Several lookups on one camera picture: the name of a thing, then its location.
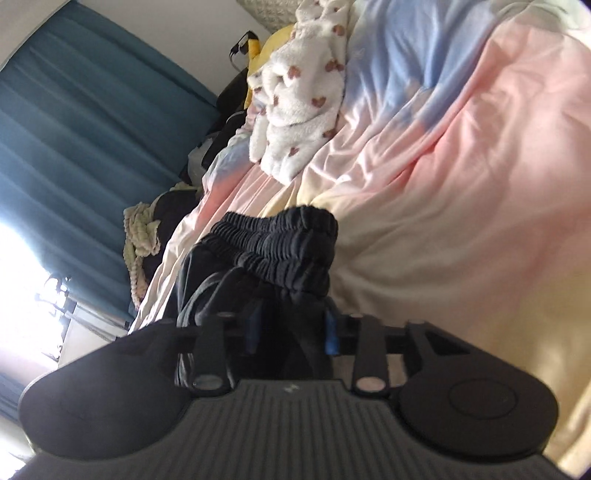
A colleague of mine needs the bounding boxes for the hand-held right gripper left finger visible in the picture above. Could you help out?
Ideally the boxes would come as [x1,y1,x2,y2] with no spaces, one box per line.
[130,312,259,398]

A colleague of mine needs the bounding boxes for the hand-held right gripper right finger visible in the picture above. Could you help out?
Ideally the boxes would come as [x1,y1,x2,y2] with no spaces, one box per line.
[323,310,469,398]

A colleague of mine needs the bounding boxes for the black elastic-waist pants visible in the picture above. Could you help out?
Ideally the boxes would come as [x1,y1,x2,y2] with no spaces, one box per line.
[173,205,340,391]

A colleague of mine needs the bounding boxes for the pile of dark clothes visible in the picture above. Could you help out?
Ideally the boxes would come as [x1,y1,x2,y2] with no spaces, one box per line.
[178,71,252,185]

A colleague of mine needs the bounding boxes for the cream knitted blanket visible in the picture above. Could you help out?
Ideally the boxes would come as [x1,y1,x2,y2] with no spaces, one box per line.
[122,182,197,310]

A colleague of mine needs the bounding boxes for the pastel tie-dye bed sheet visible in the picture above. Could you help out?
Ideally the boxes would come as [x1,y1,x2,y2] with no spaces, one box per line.
[127,0,591,476]

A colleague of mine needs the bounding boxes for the white fleece heart-print garment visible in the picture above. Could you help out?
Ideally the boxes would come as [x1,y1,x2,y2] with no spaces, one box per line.
[247,0,356,183]

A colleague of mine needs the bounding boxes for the teal curtain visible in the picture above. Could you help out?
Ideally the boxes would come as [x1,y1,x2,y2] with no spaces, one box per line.
[0,2,220,324]

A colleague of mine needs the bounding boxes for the yellow plush toy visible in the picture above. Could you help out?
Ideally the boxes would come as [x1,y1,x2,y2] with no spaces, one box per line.
[242,25,296,109]

